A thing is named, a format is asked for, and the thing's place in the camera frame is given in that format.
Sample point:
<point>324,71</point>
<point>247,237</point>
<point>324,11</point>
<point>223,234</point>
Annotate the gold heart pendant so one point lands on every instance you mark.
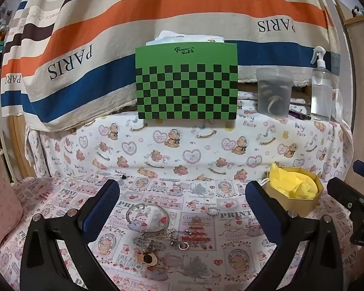
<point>152,259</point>

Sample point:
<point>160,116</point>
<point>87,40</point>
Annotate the small black white figurine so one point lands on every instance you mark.
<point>357,11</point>

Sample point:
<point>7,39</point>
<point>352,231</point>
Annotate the wooden frame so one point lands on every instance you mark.
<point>18,145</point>

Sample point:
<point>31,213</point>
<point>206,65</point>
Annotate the yellow cloth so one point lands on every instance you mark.
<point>294,183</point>

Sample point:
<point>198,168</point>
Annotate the patchwork print cloth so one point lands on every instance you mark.
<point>200,266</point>

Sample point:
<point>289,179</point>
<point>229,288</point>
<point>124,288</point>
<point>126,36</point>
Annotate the wooden shelf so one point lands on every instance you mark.
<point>348,24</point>

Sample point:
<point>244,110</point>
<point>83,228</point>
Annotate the bear print tablecloth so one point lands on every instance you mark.
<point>200,145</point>

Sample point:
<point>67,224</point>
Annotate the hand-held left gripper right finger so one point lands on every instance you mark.
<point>263,212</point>

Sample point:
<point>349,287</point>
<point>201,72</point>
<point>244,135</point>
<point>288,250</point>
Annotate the white papers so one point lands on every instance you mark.
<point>182,38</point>

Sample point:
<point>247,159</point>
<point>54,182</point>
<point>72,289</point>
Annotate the clear spray bottle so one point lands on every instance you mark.
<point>321,94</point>

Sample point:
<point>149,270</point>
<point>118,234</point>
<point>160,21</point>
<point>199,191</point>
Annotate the green checkered box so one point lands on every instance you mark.
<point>186,81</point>

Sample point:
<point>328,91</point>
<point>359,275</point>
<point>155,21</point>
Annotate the purple pen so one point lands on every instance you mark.
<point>298,114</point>

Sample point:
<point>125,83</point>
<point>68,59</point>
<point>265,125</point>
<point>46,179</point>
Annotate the striped cloth with lettering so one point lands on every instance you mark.
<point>185,9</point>

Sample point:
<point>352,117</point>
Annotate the gold octagonal box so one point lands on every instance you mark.
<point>303,204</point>

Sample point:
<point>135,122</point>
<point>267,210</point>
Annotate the small silver hoop earring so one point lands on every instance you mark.
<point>183,246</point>

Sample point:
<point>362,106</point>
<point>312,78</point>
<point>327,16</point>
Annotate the clear plastic cup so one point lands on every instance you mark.
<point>273,92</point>

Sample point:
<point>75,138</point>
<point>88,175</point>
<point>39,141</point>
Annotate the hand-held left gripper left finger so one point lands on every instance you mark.
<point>100,209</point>

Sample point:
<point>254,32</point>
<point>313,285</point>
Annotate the pink bag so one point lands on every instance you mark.
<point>1,206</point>

